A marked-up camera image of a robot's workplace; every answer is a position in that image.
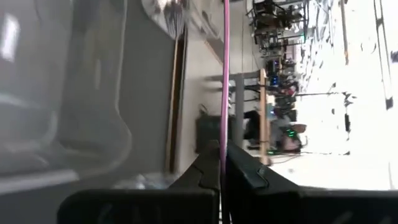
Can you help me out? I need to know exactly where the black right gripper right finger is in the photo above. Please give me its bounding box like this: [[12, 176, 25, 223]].
[[226, 143, 398, 224]]

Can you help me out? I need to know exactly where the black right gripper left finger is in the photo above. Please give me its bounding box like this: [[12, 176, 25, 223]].
[[57, 140, 221, 224]]

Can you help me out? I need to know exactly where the clear plastic bin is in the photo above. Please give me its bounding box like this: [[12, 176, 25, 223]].
[[0, 0, 133, 195]]

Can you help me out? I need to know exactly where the iridescent rainbow fork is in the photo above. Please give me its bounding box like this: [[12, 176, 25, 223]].
[[218, 0, 231, 224]]

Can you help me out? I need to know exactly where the wooden workbench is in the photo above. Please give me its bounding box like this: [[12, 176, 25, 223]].
[[205, 68, 271, 166]]

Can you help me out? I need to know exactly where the black equipment rack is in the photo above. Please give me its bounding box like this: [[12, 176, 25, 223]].
[[248, 0, 308, 57]]

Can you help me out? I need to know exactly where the black aluminium rig frame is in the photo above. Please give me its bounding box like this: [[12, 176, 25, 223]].
[[164, 27, 189, 174]]

